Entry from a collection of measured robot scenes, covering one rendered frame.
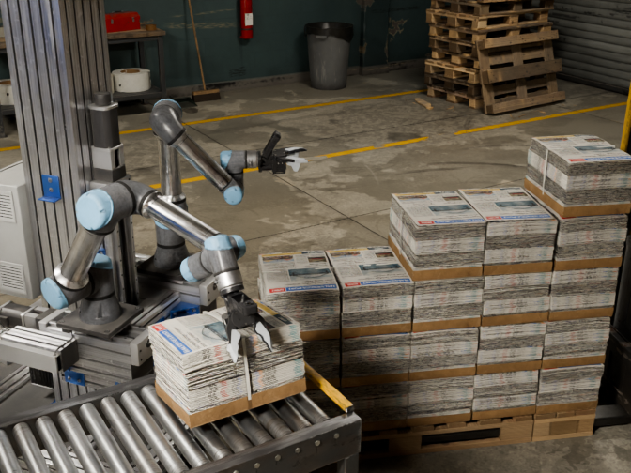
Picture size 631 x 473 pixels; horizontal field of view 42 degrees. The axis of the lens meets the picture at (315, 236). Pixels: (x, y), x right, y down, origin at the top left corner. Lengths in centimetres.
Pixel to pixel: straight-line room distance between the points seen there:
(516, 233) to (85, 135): 167
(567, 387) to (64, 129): 232
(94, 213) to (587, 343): 213
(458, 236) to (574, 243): 48
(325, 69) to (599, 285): 699
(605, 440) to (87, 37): 274
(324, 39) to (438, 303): 698
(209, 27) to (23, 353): 725
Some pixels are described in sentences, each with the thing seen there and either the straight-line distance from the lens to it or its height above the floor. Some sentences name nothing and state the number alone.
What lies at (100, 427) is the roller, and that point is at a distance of 250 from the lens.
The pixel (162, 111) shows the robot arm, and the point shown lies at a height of 145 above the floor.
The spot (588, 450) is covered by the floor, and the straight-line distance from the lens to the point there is 386.
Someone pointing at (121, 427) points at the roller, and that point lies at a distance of 249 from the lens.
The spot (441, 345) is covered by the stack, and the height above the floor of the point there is 53.
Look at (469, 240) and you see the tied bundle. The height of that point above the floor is 99.
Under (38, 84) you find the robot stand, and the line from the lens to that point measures 304.
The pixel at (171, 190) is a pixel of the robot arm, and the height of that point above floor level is 110.
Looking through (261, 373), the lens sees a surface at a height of 94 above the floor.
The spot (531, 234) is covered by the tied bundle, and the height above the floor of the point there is 100.
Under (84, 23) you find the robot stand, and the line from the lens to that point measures 303.
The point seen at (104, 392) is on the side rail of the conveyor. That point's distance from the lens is 265.
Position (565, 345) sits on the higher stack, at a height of 48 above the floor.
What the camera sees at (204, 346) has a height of 106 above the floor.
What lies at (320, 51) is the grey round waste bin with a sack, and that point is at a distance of 1004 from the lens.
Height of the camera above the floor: 223
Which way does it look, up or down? 23 degrees down
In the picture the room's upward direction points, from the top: straight up
